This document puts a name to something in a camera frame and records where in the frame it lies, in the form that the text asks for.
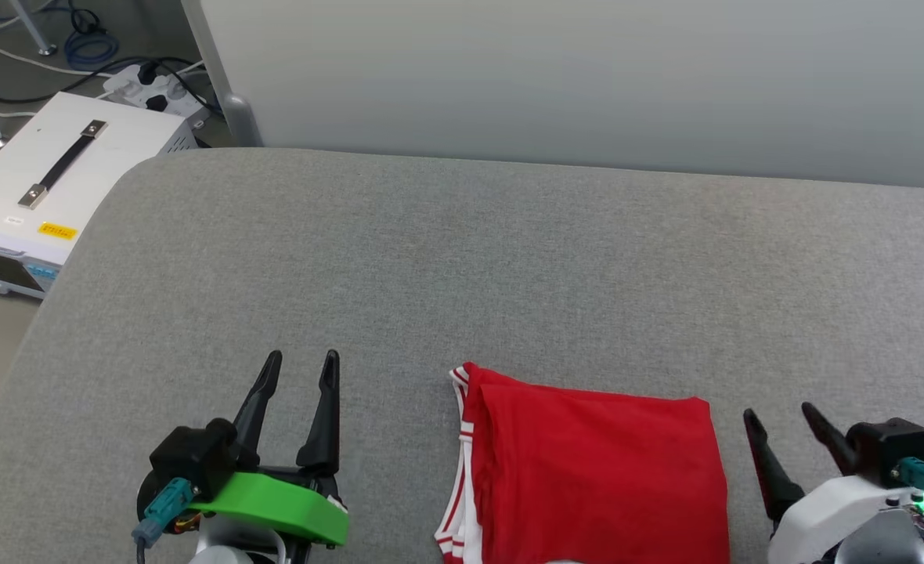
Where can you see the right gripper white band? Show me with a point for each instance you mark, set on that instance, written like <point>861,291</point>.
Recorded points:
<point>830,517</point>

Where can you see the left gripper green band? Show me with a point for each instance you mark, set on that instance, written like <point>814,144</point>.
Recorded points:
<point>274,501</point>

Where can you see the red basketball jersey white trim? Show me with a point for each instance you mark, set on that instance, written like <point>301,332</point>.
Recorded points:
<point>603,470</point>

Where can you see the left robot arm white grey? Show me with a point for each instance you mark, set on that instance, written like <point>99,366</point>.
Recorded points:
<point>227,544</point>

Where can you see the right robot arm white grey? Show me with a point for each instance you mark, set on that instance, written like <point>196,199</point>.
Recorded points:
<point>893,544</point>

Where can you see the grey fabric sofa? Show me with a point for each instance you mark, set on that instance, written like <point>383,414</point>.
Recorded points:
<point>431,258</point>

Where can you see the yellow label sticker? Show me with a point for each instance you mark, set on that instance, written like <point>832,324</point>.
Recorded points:
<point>58,231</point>

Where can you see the white equipment box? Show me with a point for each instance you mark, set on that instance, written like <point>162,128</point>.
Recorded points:
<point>110,149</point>

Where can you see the white power strip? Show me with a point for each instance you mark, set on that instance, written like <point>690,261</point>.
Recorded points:
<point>153,90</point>

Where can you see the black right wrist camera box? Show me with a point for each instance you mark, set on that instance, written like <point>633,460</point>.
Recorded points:
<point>889,442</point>

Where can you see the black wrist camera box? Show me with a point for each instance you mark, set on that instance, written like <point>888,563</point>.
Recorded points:
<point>889,442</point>
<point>196,458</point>

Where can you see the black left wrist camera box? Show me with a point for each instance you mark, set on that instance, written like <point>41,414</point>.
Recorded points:
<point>196,458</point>

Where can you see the grey partition post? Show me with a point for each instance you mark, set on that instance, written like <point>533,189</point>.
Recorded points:
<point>223,78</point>

